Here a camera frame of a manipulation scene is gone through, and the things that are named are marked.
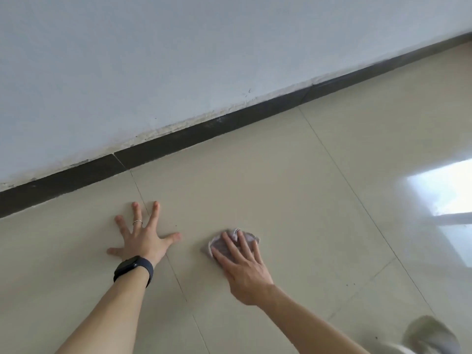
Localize person's left forearm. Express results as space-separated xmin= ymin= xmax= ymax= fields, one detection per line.
xmin=55 ymin=270 xmax=152 ymax=354

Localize grey rag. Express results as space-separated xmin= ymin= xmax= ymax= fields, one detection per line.
xmin=202 ymin=228 xmax=261 ymax=261

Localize black smartwatch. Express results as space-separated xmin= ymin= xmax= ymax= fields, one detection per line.
xmin=113 ymin=255 xmax=154 ymax=288

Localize person's left hand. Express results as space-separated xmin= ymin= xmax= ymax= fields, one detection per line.
xmin=107 ymin=201 xmax=182 ymax=269

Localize light grey trousers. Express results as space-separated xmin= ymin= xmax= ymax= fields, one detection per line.
xmin=368 ymin=341 xmax=408 ymax=354

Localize person's right white shoe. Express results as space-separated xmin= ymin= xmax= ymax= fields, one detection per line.
xmin=402 ymin=315 xmax=462 ymax=354

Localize person's right hand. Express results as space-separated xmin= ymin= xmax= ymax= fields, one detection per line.
xmin=210 ymin=230 xmax=275 ymax=306

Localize person's right forearm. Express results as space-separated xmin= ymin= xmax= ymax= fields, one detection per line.
xmin=258 ymin=283 xmax=369 ymax=354

